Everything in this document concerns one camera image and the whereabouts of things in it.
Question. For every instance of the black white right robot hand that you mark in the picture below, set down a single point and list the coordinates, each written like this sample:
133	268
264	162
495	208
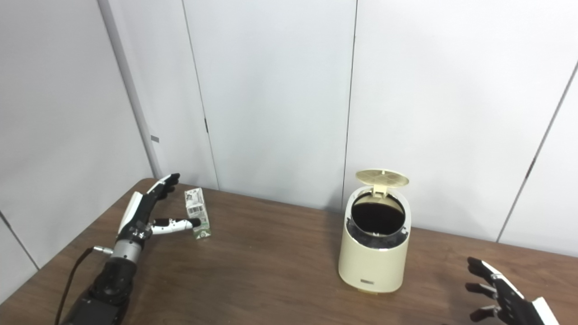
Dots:
512	304

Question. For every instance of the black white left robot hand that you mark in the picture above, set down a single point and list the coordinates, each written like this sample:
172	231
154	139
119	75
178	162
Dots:
137	216

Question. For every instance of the white green milk carton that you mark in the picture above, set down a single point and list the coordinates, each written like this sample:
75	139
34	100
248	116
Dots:
197	207

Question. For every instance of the cream-colored lidded bin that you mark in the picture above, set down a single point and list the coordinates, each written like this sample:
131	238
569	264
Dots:
372	262

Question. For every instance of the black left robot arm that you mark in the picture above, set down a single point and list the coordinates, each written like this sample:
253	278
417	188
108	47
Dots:
113	282

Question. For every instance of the black panel seam clip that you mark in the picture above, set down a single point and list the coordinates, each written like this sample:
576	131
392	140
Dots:
206	125

